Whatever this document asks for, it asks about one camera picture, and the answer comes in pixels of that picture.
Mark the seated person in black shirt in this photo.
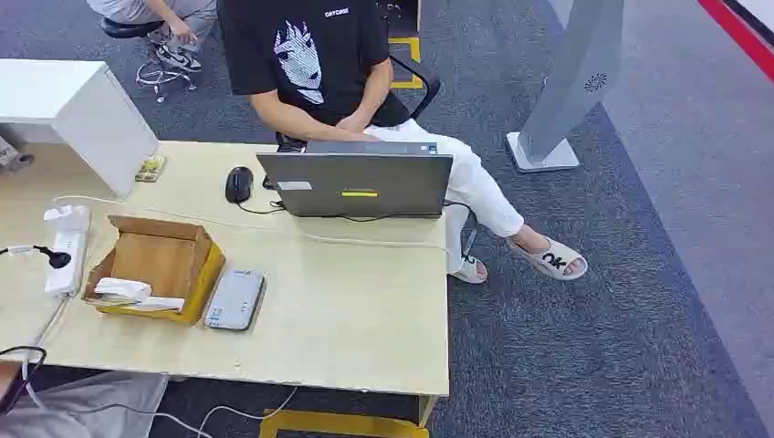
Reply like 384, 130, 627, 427
216, 0, 589, 286

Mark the small yellow patterned packet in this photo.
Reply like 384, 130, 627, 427
133, 154, 169, 183

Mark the grey laptop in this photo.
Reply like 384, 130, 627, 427
256, 141, 455, 220

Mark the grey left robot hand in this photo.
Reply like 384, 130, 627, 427
0, 361, 24, 407

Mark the white power strip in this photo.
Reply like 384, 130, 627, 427
43, 205, 92, 299

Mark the white floor cable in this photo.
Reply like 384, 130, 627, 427
21, 356, 299, 438

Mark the grey bundle by cabinet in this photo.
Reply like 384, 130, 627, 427
0, 135, 37, 177

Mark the black laptop cable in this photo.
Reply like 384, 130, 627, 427
326, 200, 480, 226

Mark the long white cable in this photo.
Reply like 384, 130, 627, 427
51, 194, 453, 254

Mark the white cabinet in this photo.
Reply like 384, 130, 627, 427
0, 58, 161, 200

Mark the black plug with cable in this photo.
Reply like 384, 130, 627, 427
0, 244, 73, 271

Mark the grey cloth cover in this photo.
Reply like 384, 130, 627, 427
0, 370, 170, 438

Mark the white plug adapter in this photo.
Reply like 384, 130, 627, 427
43, 205, 92, 233

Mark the yellow frame by chair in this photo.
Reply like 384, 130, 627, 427
386, 36, 425, 91

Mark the flat grey card case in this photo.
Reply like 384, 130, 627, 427
203, 269, 267, 333

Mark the black computer mouse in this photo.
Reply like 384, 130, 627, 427
225, 166, 256, 205

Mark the yellow frame under desk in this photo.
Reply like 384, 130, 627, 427
259, 409, 431, 438

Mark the grey standing kiosk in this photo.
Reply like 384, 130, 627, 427
505, 0, 626, 174

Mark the black mouse cable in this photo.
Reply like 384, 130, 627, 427
236, 199, 287, 216

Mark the black round stool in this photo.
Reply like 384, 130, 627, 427
100, 16, 198, 104

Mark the black looped cable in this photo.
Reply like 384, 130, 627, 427
0, 345, 49, 416

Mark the white cards stack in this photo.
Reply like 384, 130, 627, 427
92, 276, 186, 314

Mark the black office chair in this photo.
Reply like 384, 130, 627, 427
275, 54, 442, 153

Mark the white sandal with black print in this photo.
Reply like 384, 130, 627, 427
506, 235, 590, 283

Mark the wooden card box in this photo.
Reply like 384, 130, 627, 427
81, 214, 226, 327

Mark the person on black stool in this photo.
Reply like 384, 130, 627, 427
86, 0, 217, 74

